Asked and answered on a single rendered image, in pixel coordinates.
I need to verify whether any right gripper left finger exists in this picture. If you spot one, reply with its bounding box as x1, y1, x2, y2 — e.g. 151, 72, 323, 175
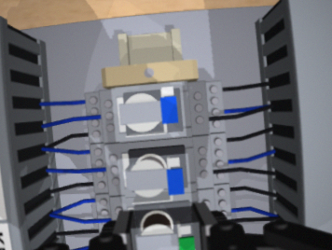
35, 210, 133, 250

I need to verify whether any grey relay panel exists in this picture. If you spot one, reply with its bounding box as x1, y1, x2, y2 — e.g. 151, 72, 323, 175
0, 0, 332, 250

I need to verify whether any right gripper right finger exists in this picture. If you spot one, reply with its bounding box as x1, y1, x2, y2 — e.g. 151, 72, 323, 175
192, 202, 332, 250

